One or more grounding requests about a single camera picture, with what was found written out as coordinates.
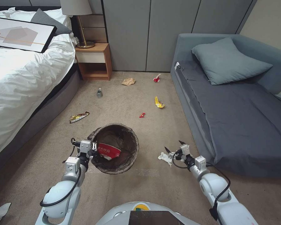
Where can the red paper noodle bowl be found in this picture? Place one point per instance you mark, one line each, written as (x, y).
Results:
(108, 151)

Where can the red and white carton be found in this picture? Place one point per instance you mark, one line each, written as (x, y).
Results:
(156, 78)

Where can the white bed duvet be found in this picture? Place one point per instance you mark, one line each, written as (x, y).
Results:
(18, 79)

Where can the crumpled white paper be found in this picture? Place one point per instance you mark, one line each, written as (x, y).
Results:
(165, 159)

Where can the white bed pillow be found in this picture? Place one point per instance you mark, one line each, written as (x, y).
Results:
(16, 14)

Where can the crumpled brown paper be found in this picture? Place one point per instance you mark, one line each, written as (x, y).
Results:
(128, 81)

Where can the wooden headboard panel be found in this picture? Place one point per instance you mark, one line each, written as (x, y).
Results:
(93, 29)

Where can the dark grey bed base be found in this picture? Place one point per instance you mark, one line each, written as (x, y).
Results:
(49, 105)

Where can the black framed abstract picture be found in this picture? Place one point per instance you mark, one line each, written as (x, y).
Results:
(16, 35)

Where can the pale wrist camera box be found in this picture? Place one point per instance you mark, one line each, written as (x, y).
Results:
(184, 149)
(85, 146)

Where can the round brown trash bin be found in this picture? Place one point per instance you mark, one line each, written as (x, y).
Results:
(121, 140)

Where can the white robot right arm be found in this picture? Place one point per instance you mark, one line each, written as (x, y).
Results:
(215, 187)

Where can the blue grey cushion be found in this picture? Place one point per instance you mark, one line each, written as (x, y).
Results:
(227, 62)

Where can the small red candy wrapper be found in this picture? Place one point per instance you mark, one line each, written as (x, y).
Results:
(142, 115)

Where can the dark grey bed pillow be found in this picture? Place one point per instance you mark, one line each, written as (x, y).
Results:
(53, 22)

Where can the blue grey sofa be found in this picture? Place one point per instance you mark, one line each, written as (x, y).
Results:
(267, 58)

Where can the brass table lamp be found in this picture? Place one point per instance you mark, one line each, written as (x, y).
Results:
(80, 23)

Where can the white robot front shell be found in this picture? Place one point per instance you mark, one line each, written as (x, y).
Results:
(117, 214)

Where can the yellow snack wrapper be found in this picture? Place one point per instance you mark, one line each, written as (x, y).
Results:
(158, 103)

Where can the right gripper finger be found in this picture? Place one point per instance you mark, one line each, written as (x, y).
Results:
(182, 142)
(171, 152)

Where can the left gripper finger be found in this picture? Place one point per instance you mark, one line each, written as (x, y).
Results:
(94, 146)
(77, 143)

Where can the grey wardrobe doors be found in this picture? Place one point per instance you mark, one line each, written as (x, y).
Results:
(168, 35)

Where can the gold brown snack wrapper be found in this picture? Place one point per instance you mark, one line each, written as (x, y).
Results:
(78, 117)

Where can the wooden nightstand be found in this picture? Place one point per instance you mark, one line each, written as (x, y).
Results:
(93, 62)

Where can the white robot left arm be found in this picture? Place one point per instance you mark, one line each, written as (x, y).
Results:
(61, 192)

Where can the clear plastic bottle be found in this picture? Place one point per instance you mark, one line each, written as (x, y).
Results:
(99, 92)

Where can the dark grey sofa sheet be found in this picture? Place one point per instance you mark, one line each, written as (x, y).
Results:
(238, 122)

